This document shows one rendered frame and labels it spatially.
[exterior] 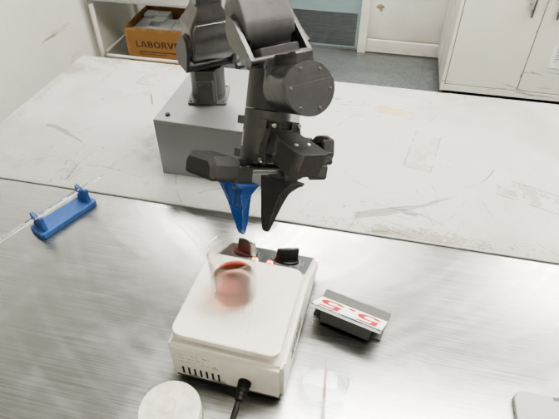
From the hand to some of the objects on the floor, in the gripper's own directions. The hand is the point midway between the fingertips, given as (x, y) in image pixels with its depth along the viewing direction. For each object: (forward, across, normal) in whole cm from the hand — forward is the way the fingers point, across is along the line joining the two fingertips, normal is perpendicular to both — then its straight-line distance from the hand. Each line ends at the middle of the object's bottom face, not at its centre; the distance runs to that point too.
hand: (256, 206), depth 62 cm
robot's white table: (+70, -63, -49) cm, 106 cm away
